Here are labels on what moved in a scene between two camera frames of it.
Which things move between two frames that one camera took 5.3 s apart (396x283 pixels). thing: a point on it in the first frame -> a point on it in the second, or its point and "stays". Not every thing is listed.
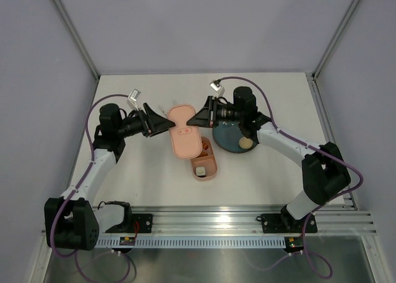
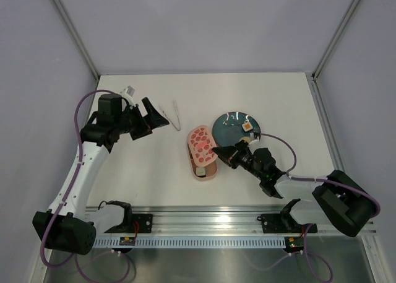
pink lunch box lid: x=186 y=139 -> x=201 y=143
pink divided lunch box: x=208 y=161 stays
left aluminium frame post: x=74 y=31 stays
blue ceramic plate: x=227 y=135 stays
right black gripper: x=208 y=116 -> x=232 y=152
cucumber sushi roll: x=200 y=171 stays
